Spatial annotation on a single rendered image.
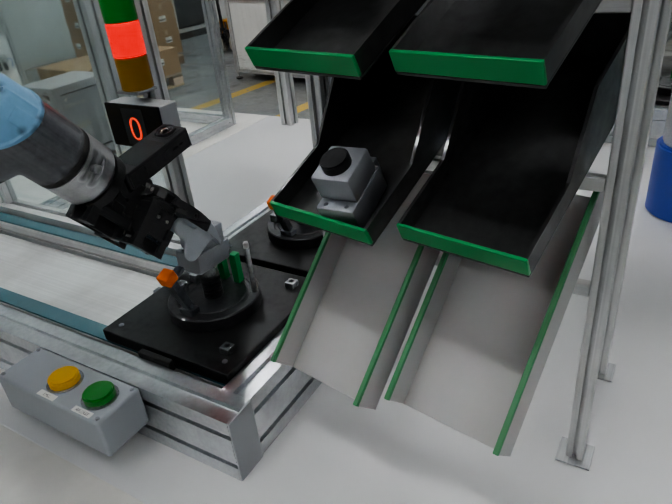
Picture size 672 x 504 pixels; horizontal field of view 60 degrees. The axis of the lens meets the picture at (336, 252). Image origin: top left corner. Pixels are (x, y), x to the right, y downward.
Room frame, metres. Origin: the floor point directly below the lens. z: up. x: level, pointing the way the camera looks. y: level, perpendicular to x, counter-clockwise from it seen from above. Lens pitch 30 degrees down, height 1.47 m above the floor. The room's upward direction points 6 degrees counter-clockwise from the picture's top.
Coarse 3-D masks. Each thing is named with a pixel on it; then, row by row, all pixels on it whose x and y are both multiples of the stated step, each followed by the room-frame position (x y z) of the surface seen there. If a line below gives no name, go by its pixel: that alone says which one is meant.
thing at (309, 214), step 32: (384, 64) 0.73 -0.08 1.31; (352, 96) 0.68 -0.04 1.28; (384, 96) 0.71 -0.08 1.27; (416, 96) 0.68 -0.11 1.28; (448, 96) 0.60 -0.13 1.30; (320, 128) 0.64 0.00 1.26; (352, 128) 0.67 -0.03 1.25; (384, 128) 0.65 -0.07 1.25; (416, 128) 0.63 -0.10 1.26; (448, 128) 0.60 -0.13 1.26; (384, 160) 0.60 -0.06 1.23; (416, 160) 0.55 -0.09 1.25; (288, 192) 0.59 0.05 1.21; (384, 192) 0.55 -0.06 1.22; (320, 224) 0.53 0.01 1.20; (384, 224) 0.51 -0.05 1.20
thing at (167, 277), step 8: (160, 272) 0.69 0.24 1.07; (168, 272) 0.69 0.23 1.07; (176, 272) 0.70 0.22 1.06; (160, 280) 0.68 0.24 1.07; (168, 280) 0.68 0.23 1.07; (176, 280) 0.69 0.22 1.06; (168, 288) 0.69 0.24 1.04; (176, 288) 0.69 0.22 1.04; (176, 296) 0.69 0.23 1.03; (184, 296) 0.70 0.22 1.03; (184, 304) 0.70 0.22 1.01; (192, 304) 0.70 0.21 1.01
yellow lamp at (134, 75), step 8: (144, 56) 0.95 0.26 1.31; (120, 64) 0.93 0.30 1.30; (128, 64) 0.93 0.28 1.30; (136, 64) 0.93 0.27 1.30; (144, 64) 0.94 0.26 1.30; (120, 72) 0.93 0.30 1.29; (128, 72) 0.93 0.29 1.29; (136, 72) 0.93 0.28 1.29; (144, 72) 0.94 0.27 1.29; (120, 80) 0.94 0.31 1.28; (128, 80) 0.93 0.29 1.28; (136, 80) 0.93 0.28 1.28; (144, 80) 0.94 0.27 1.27; (152, 80) 0.95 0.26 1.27; (128, 88) 0.93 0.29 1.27; (136, 88) 0.93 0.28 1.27; (144, 88) 0.93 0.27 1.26
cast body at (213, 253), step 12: (216, 228) 0.75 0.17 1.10; (180, 240) 0.75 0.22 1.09; (228, 240) 0.79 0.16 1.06; (180, 252) 0.73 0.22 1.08; (204, 252) 0.73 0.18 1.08; (216, 252) 0.74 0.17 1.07; (228, 252) 0.76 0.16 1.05; (180, 264) 0.73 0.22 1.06; (192, 264) 0.72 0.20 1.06; (204, 264) 0.72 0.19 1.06; (216, 264) 0.74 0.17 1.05
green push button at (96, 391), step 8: (96, 384) 0.59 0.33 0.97; (104, 384) 0.59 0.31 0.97; (112, 384) 0.59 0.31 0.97; (88, 392) 0.58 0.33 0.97; (96, 392) 0.58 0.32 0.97; (104, 392) 0.57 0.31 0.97; (112, 392) 0.58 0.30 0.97; (88, 400) 0.56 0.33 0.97; (96, 400) 0.56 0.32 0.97; (104, 400) 0.56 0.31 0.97
